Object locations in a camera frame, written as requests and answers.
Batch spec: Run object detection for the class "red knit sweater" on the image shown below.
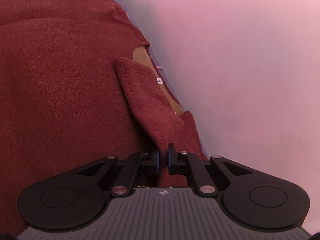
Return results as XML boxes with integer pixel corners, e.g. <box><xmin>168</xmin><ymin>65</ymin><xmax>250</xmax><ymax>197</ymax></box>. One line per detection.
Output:
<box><xmin>1</xmin><ymin>0</ymin><xmax>204</xmax><ymax>236</ymax></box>

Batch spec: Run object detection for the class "purple plaid bed sheet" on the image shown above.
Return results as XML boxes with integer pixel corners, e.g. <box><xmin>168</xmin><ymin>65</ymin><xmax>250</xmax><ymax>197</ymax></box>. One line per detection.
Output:
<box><xmin>99</xmin><ymin>0</ymin><xmax>213</xmax><ymax>160</ymax></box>

